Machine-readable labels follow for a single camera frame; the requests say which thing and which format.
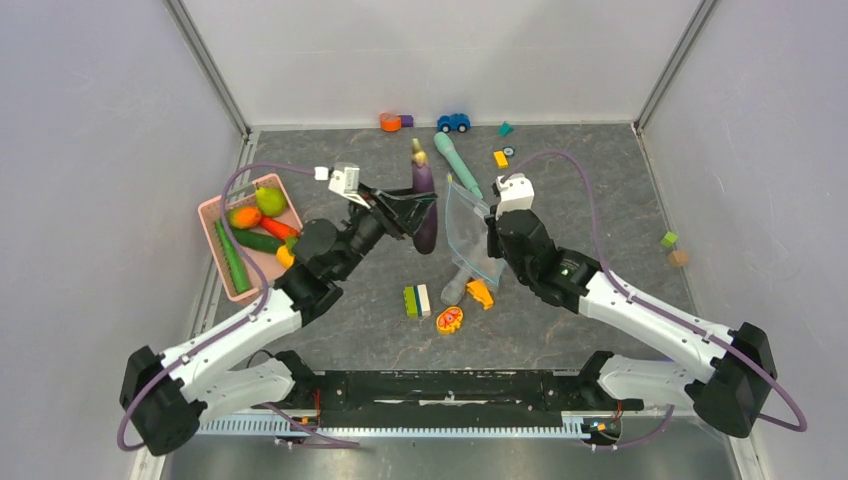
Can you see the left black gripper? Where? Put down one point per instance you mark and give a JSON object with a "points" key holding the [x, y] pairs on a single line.
{"points": [[406, 211]]}

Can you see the light green toy bean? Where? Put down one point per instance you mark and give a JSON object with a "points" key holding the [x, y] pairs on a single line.
{"points": [[238, 271]]}

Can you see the mint green toy microphone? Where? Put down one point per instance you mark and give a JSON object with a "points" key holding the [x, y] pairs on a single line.
{"points": [[447, 149]]}

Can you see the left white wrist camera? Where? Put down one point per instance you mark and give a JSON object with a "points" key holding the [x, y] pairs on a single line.
{"points": [[343, 180]]}

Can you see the dark green toy cucumber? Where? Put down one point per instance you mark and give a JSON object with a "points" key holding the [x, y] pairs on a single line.
{"points": [[257, 241]]}

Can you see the green toy pear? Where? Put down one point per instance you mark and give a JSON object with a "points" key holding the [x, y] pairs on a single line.
{"points": [[271, 202]]}

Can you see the yellow toy corn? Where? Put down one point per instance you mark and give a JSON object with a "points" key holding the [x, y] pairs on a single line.
{"points": [[284, 254]]}

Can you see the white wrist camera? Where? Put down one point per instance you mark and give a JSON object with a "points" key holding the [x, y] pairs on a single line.
{"points": [[343, 180], [515, 192]]}

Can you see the yellow small brick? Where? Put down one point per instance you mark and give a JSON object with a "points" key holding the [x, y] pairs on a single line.
{"points": [[500, 159]]}

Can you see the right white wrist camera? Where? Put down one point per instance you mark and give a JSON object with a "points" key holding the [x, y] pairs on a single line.
{"points": [[515, 192]]}

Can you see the clear zip top bag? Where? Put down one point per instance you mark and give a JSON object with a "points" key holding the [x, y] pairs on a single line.
{"points": [[467, 234]]}

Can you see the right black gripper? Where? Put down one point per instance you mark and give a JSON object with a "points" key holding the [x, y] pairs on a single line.
{"points": [[493, 249]]}

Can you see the lime green cube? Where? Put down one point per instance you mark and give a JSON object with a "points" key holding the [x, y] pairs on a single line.
{"points": [[669, 240]]}

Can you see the teal triangle block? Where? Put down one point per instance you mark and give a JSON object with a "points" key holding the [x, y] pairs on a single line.
{"points": [[505, 129]]}

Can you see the orange toy wedge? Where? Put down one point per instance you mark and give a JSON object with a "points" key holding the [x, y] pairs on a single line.
{"points": [[479, 291]]}

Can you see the green white brick stack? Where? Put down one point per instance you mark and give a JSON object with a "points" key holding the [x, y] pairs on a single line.
{"points": [[416, 301]]}

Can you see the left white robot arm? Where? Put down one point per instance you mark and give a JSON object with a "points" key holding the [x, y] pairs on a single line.
{"points": [[168, 396]]}

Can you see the grey toy microphone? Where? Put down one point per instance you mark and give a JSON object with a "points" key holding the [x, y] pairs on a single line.
{"points": [[453, 292]]}

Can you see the orange green toy mango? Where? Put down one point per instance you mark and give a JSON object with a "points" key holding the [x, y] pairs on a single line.
{"points": [[244, 217]]}

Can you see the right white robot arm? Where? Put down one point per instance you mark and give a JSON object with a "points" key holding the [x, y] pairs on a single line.
{"points": [[724, 374]]}

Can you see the yellow red round toy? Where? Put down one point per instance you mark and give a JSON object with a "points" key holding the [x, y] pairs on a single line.
{"points": [[450, 320]]}

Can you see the orange half-round block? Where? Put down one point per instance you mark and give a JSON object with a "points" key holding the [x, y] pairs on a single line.
{"points": [[390, 122]]}

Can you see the tan wooden cube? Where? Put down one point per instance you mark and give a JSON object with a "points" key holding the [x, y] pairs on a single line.
{"points": [[678, 258]]}

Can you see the blue toy car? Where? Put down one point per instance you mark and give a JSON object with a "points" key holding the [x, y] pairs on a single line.
{"points": [[459, 122]]}

